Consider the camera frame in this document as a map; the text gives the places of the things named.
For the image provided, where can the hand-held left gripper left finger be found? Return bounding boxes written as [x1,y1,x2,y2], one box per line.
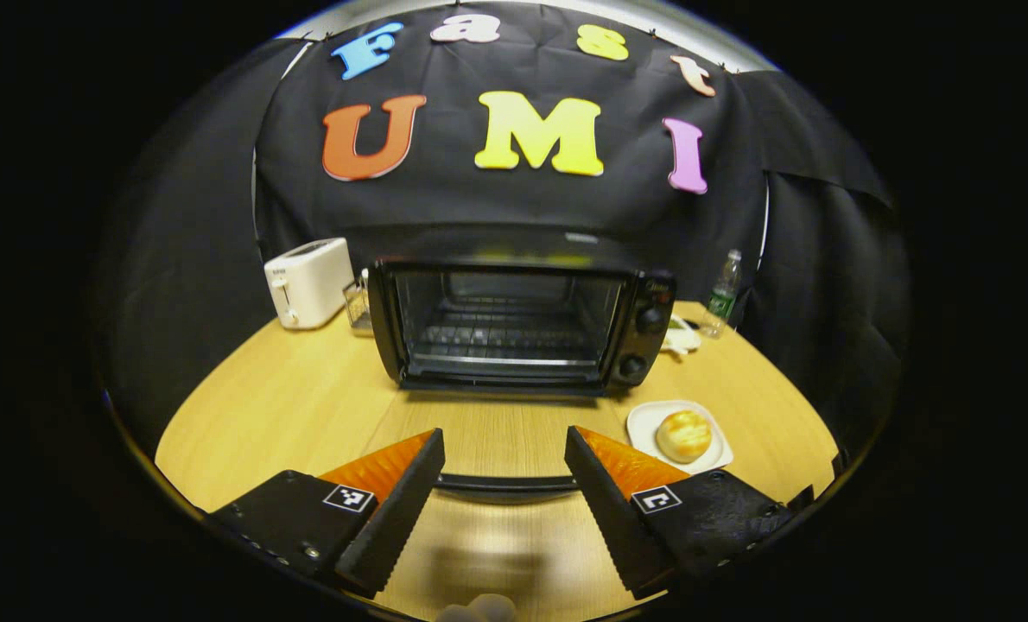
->
[207,428,447,599]

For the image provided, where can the golden bread bun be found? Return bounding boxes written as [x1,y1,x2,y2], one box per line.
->
[655,409,714,465]

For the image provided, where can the white toaster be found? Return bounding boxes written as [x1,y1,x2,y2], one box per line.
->
[263,238,356,331]

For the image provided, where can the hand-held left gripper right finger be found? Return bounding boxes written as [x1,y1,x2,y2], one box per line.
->
[564,425,796,601]

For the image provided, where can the white square plate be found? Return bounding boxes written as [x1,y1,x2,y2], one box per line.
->
[625,399,735,476]

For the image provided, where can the black backdrop cloth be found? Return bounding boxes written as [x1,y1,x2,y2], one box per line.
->
[99,0,912,450]

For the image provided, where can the clear plastic water bottle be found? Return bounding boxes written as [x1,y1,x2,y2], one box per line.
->
[700,249,744,340]

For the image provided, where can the black electric oven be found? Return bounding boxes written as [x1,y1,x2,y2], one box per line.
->
[363,226,677,506]

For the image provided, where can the small wire mesh basket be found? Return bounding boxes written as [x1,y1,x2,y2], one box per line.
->
[344,270,375,338]

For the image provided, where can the white divided dish with grains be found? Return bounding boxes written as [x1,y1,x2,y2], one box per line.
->
[663,315,703,356]

